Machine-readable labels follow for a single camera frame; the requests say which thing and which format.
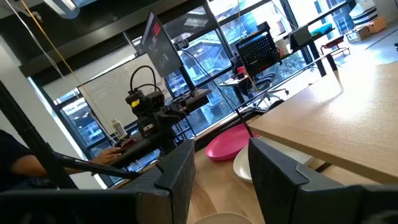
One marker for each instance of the magenta pink plate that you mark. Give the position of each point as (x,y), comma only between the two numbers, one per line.
(224,144)

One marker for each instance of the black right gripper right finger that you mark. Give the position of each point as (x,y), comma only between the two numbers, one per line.
(280,193)

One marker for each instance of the black aluminium frame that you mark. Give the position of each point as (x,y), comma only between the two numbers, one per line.
(31,137)

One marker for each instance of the black computer monitor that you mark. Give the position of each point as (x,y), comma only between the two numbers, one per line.
(160,46)

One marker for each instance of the black laptop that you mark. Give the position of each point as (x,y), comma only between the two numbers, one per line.
(256,49)

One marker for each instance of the white bottle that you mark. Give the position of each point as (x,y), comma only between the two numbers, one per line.
(119,129)

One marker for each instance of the pale beige plate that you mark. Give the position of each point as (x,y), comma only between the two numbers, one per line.
(222,218)

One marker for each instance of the person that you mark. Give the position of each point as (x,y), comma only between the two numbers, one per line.
(12,155)

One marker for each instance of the light grey plate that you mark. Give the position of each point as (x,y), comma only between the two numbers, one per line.
(242,165)

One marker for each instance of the brown cardboard box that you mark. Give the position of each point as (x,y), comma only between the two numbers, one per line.
(377,25)

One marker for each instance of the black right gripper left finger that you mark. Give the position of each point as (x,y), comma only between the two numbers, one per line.
(178,174)

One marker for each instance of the black office chair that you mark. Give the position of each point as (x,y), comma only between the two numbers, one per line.
(264,82)

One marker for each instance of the black background desk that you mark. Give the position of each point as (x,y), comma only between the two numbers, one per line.
(300,37)

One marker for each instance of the red bench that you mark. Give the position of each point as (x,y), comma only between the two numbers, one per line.
(334,43)

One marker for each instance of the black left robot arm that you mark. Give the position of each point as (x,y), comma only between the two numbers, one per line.
(155,124)

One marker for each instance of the ceiling lamp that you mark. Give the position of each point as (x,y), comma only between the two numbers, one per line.
(66,9)

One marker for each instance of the person's hand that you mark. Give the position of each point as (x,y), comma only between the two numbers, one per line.
(107,155)

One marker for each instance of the whiteboard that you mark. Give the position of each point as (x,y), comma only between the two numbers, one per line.
(115,87)

